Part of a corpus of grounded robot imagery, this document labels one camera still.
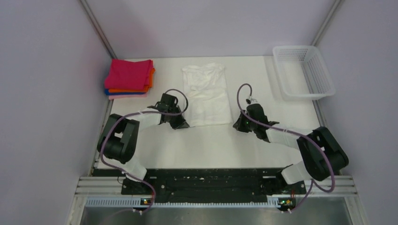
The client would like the white plastic basket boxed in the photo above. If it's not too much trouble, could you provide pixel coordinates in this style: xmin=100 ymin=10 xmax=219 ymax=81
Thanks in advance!
xmin=273 ymin=45 xmax=336 ymax=101

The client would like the aluminium extrusion rail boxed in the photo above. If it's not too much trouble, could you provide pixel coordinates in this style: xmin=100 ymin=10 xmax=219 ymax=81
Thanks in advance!
xmin=75 ymin=175 xmax=358 ymax=197

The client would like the folded pink t shirt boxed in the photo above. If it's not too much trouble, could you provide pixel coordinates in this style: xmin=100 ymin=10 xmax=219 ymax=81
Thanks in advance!
xmin=108 ymin=93 xmax=147 ymax=100

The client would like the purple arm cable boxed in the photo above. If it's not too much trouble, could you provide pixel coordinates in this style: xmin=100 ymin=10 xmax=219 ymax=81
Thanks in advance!
xmin=99 ymin=89 xmax=189 ymax=215
xmin=237 ymin=83 xmax=337 ymax=213

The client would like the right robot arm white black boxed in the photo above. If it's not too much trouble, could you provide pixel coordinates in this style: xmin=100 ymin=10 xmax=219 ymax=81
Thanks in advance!
xmin=233 ymin=104 xmax=349 ymax=193

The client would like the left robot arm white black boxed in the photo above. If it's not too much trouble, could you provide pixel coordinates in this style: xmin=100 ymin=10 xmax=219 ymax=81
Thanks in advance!
xmin=97 ymin=93 xmax=190 ymax=194

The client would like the white slotted cable duct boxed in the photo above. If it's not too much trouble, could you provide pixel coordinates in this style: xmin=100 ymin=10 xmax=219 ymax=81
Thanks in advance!
xmin=85 ymin=197 xmax=282 ymax=208

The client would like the folded orange t shirt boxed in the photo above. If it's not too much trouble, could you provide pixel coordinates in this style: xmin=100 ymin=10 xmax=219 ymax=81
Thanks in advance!
xmin=106 ymin=68 xmax=156 ymax=94

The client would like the white t shirt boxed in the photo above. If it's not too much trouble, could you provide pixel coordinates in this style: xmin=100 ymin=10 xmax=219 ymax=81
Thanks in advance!
xmin=182 ymin=63 xmax=232 ymax=127

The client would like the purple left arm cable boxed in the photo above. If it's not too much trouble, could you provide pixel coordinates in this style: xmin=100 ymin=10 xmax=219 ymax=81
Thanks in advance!
xmin=99 ymin=89 xmax=189 ymax=215

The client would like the folded crimson t shirt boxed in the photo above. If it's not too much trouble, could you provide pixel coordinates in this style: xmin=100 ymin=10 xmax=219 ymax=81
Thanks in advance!
xmin=104 ymin=60 xmax=154 ymax=90

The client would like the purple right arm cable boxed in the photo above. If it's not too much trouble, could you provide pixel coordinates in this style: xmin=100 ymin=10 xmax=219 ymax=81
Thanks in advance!
xmin=237 ymin=83 xmax=337 ymax=213

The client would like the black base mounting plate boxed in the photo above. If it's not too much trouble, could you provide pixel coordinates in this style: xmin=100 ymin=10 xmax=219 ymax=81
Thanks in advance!
xmin=121 ymin=168 xmax=306 ymax=203

